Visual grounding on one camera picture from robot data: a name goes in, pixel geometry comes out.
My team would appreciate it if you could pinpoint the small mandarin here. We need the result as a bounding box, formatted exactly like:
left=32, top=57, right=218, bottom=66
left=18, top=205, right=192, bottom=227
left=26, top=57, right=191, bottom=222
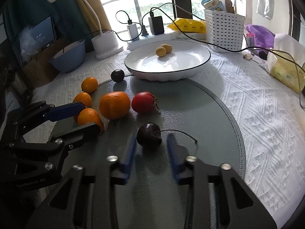
left=81, top=77, right=98, bottom=94
left=73, top=92, right=92, bottom=108
left=77, top=108, right=104, bottom=133

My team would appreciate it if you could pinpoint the large orange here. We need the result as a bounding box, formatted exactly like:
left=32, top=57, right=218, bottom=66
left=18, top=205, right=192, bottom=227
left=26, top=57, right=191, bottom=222
left=99, top=92, right=131, bottom=120

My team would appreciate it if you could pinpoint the dark cherry with stem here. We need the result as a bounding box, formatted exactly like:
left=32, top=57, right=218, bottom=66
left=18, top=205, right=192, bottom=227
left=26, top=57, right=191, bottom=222
left=136, top=122, right=198, bottom=152

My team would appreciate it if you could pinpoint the blue bowl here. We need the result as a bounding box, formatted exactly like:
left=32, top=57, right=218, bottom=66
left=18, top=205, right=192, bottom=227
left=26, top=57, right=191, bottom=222
left=49, top=39, right=85, bottom=73

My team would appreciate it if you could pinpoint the dark plum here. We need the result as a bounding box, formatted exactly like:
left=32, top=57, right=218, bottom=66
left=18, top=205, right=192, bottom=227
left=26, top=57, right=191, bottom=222
left=111, top=69, right=125, bottom=83

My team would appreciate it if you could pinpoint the tablet screen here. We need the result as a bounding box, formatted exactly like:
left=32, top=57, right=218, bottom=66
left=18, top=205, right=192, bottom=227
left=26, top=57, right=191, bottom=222
left=30, top=16, right=56, bottom=49

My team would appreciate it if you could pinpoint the white desk lamp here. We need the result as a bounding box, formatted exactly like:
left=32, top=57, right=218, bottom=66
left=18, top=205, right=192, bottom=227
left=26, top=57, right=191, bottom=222
left=47, top=0, right=123, bottom=60

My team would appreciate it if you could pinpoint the red tomato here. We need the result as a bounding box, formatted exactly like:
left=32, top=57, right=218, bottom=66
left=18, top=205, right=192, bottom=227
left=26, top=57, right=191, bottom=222
left=131, top=92, right=160, bottom=114

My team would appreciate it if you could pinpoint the grey oval placemat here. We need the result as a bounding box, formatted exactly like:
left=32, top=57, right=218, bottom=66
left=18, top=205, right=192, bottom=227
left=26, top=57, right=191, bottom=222
left=47, top=74, right=247, bottom=229

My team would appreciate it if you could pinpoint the white power strip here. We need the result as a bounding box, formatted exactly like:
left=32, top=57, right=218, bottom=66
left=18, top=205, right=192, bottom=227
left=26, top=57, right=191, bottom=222
left=127, top=31, right=180, bottom=51

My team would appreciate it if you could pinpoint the white charger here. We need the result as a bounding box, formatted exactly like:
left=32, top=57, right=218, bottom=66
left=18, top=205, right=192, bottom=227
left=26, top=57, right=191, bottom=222
left=127, top=23, right=139, bottom=40

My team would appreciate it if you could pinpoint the black plug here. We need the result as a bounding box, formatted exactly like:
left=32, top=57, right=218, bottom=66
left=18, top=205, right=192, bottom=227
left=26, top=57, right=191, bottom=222
left=141, top=26, right=148, bottom=37

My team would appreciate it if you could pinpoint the yellow small fruit front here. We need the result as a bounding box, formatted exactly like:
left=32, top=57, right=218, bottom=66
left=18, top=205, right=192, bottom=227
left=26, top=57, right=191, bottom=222
left=155, top=47, right=167, bottom=57

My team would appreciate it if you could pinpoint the yellow small fruit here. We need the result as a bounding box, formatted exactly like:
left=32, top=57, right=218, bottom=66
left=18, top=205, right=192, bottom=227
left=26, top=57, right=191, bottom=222
left=161, top=44, right=173, bottom=54
left=155, top=47, right=167, bottom=57

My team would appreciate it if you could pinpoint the yellow curtain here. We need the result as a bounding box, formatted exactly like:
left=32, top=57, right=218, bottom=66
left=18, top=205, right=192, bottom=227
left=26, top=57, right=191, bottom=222
left=76, top=0, right=111, bottom=32

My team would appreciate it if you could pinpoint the yellow small fruit back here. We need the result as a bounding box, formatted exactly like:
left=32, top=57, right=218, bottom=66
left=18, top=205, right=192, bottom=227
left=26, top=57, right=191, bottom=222
left=161, top=44, right=173, bottom=54

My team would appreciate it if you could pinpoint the black charger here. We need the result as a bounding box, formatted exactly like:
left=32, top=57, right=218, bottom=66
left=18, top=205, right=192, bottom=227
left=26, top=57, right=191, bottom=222
left=148, top=16, right=164, bottom=35

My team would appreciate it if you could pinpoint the white plate black rim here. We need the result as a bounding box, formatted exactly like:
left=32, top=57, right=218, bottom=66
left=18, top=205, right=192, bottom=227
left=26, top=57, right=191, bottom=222
left=124, top=40, right=211, bottom=82

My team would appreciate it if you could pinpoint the yellow tissue pack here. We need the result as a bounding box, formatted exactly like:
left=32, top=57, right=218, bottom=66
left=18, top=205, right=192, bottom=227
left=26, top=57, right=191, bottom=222
left=267, top=34, right=305, bottom=93

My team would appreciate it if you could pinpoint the yellow snack packet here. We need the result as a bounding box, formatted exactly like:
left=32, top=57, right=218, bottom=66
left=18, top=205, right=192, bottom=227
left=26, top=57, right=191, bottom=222
left=167, top=18, right=206, bottom=34

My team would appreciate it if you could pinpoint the small red white box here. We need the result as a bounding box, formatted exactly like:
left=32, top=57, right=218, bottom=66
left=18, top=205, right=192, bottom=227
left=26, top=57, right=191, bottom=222
left=245, top=33, right=255, bottom=47

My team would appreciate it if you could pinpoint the purple cloth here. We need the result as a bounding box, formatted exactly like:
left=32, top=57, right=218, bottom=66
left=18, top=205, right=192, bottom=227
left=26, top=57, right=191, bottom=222
left=246, top=24, right=275, bottom=49

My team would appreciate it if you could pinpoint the white perforated basket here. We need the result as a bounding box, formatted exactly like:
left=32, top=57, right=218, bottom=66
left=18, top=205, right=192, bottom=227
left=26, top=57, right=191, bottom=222
left=205, top=10, right=245, bottom=52

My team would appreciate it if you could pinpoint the carton in basket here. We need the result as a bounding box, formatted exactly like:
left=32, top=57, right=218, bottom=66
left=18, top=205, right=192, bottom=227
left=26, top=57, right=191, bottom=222
left=201, top=0, right=235, bottom=14

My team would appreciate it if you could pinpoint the long black cable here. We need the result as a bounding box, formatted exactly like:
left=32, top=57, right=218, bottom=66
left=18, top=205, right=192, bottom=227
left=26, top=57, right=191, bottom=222
left=142, top=2, right=305, bottom=109

